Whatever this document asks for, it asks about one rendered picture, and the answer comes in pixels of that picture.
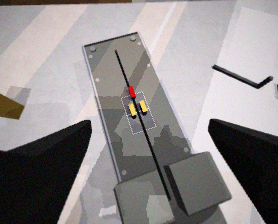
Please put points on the black l-shaped bar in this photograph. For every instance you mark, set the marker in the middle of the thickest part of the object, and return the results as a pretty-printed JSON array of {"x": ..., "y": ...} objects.
[{"x": 241, "y": 79}]

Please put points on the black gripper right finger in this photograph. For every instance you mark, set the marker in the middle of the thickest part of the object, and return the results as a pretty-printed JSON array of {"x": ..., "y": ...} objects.
[{"x": 252, "y": 156}]

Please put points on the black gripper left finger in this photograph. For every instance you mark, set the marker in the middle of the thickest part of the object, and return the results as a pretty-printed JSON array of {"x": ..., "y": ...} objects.
[{"x": 36, "y": 178}]

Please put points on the small brass block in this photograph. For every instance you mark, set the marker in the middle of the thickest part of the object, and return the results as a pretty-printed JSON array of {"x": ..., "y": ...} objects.
[{"x": 10, "y": 108}]

